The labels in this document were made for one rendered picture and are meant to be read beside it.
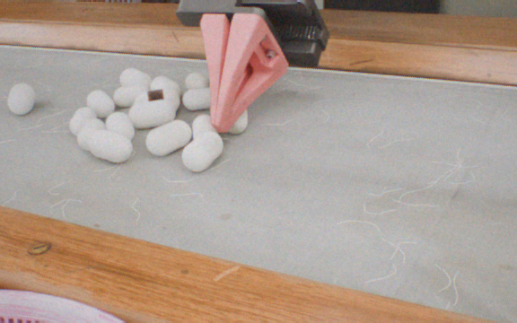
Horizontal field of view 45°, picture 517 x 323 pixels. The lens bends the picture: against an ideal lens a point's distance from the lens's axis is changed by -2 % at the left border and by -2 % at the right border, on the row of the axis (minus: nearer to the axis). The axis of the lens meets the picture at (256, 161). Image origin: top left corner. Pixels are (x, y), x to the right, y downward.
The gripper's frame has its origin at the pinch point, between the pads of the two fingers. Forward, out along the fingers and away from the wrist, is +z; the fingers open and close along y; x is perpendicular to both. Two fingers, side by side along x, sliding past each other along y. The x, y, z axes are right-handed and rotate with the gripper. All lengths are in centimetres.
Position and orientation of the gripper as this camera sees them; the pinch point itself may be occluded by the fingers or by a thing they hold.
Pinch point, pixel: (222, 118)
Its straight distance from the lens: 44.6
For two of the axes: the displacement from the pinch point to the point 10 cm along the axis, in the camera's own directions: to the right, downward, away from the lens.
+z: -2.7, 9.1, -3.1
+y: 9.0, 1.2, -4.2
